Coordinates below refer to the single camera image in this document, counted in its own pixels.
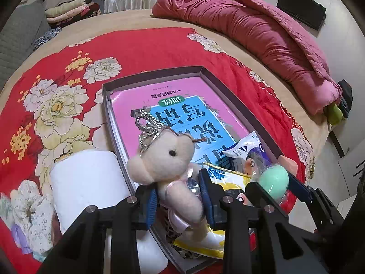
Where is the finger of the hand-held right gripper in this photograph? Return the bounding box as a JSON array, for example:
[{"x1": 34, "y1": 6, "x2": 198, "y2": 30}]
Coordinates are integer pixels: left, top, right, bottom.
[
  {"x1": 287, "y1": 172, "x2": 336, "y2": 221},
  {"x1": 245, "y1": 181, "x2": 290, "y2": 221}
]

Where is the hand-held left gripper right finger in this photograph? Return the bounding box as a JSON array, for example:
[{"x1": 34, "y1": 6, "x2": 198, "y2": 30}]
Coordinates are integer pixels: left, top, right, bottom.
[{"x1": 198, "y1": 168, "x2": 329, "y2": 274}]

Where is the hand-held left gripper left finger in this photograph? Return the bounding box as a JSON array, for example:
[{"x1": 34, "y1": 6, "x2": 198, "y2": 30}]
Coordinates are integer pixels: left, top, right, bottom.
[{"x1": 37, "y1": 184, "x2": 160, "y2": 274}]

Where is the green egg sponge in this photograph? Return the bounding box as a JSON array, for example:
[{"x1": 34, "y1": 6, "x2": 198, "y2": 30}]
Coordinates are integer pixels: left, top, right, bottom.
[{"x1": 258, "y1": 163, "x2": 290, "y2": 201}]

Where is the beige teddy bear with crown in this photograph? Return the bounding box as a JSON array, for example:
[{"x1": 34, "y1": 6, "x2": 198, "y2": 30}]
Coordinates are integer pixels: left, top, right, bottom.
[{"x1": 126, "y1": 107, "x2": 213, "y2": 244}]

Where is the grey shallow cardboard box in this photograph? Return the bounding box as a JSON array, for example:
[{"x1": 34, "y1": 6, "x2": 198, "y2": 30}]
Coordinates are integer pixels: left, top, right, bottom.
[{"x1": 102, "y1": 66, "x2": 289, "y2": 274}]

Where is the yellow snack packet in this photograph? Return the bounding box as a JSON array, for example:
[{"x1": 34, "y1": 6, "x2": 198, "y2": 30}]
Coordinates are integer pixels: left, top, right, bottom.
[{"x1": 172, "y1": 161, "x2": 252, "y2": 260}]

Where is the pink makeup sponge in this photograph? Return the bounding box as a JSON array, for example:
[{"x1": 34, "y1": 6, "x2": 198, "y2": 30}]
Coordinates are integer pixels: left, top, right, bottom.
[{"x1": 275, "y1": 154, "x2": 290, "y2": 168}]

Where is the white tissue roll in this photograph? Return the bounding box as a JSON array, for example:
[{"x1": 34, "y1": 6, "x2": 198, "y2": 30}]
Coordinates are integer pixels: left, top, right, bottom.
[{"x1": 50, "y1": 150, "x2": 169, "y2": 274}]

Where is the green pillow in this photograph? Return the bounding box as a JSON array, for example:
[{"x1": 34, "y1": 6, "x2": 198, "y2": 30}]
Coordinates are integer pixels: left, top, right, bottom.
[{"x1": 325, "y1": 101, "x2": 344, "y2": 126}]

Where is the dark clothing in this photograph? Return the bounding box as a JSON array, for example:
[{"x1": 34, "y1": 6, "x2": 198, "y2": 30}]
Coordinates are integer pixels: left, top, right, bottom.
[{"x1": 338, "y1": 79, "x2": 354, "y2": 119}]

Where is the pink and blue book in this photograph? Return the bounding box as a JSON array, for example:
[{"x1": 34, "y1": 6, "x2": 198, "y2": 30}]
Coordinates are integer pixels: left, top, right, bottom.
[{"x1": 110, "y1": 76, "x2": 252, "y2": 178}]

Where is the white floral scrunchie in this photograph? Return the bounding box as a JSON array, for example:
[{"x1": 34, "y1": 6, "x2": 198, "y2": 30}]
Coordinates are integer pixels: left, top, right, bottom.
[{"x1": 10, "y1": 179, "x2": 56, "y2": 255}]

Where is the red floral blanket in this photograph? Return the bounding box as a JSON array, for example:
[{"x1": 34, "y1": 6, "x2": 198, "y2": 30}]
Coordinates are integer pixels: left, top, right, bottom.
[{"x1": 0, "y1": 28, "x2": 318, "y2": 274}]

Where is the pink quilt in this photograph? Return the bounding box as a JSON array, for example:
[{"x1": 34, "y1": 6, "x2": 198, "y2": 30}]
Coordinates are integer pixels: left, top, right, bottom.
[{"x1": 151, "y1": 0, "x2": 343, "y2": 116}]

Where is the beige bedsheet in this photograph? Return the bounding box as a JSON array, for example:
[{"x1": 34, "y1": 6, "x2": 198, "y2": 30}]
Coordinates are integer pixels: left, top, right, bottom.
[{"x1": 6, "y1": 8, "x2": 335, "y2": 160}]

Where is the blue floral cloth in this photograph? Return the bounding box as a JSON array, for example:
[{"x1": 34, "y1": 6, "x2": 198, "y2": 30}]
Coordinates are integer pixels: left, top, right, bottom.
[{"x1": 32, "y1": 27, "x2": 62, "y2": 51}]

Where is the stack of folded clothes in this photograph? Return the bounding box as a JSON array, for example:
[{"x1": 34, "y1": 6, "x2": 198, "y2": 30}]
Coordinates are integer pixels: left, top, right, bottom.
[{"x1": 45, "y1": 0, "x2": 105, "y2": 25}]

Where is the grey quilted cushion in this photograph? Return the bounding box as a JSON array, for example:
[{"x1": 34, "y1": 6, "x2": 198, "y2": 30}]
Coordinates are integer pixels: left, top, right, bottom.
[{"x1": 0, "y1": 0, "x2": 52, "y2": 92}]

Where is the black wall monitor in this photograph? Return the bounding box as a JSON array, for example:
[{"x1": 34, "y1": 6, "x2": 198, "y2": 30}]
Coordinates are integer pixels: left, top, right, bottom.
[{"x1": 276, "y1": 0, "x2": 327, "y2": 32}]

